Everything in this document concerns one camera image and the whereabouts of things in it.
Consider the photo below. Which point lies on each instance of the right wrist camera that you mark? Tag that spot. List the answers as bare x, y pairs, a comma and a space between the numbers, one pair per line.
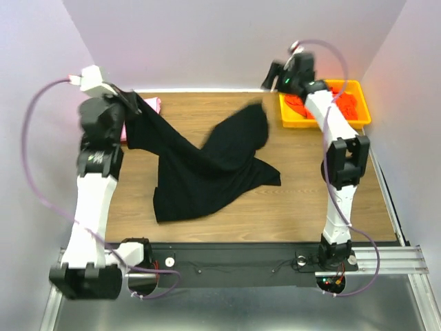
295, 48

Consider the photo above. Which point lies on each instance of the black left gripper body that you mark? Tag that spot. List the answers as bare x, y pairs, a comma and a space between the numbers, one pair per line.
118, 114

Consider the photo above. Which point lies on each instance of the yellow plastic bin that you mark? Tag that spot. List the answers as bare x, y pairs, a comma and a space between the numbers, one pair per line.
291, 119

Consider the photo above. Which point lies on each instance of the pink folded t-shirt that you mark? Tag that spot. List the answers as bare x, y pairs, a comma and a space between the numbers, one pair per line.
154, 103

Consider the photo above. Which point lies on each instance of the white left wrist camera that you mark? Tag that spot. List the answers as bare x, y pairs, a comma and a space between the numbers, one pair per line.
91, 82

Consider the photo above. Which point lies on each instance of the aluminium table edge rail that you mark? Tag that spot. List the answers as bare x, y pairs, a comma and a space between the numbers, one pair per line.
388, 201

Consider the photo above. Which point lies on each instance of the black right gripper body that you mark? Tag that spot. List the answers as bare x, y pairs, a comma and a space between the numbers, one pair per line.
288, 79

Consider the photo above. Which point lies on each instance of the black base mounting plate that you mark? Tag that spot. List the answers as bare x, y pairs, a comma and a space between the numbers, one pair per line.
235, 265

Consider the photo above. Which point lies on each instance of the black t-shirt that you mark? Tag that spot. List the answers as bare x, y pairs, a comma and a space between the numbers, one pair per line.
196, 182

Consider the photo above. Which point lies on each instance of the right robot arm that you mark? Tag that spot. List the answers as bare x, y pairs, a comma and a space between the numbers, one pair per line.
345, 151

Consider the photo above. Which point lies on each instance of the orange t-shirt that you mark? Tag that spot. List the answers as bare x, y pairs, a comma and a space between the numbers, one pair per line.
346, 103

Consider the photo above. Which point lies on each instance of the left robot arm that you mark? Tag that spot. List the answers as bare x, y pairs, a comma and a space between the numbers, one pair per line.
85, 272

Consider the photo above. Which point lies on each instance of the aluminium frame extrusion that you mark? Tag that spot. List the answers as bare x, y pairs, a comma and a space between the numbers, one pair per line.
393, 260

